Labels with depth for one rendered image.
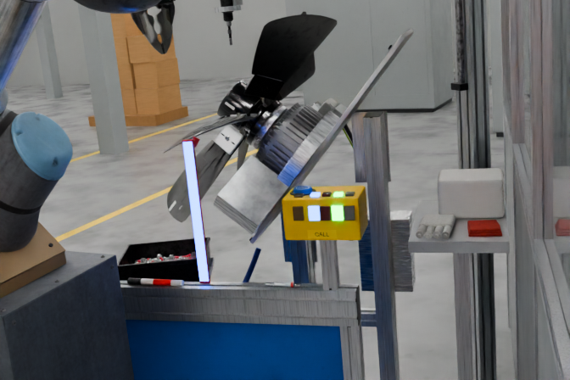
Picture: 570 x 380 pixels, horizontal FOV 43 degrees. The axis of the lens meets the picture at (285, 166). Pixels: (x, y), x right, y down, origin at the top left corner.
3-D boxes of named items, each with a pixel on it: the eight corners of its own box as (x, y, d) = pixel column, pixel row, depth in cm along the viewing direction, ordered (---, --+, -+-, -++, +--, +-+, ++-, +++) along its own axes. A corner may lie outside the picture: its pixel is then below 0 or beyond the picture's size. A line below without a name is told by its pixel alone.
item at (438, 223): (455, 221, 189) (455, 214, 189) (449, 240, 176) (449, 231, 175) (423, 220, 192) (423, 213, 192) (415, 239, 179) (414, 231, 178)
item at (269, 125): (265, 143, 205) (259, 139, 206) (292, 104, 201) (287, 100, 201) (250, 153, 192) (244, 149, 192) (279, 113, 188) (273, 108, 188)
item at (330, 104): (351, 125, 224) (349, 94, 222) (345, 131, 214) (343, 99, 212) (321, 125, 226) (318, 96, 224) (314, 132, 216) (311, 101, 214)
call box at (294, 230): (369, 231, 154) (366, 183, 151) (361, 248, 144) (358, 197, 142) (296, 231, 158) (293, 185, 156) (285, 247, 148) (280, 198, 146)
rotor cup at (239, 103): (259, 139, 206) (223, 112, 207) (286, 98, 201) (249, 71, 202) (243, 149, 192) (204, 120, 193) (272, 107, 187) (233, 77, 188)
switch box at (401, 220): (416, 280, 215) (411, 209, 210) (413, 292, 206) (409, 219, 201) (366, 279, 219) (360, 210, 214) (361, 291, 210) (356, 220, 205)
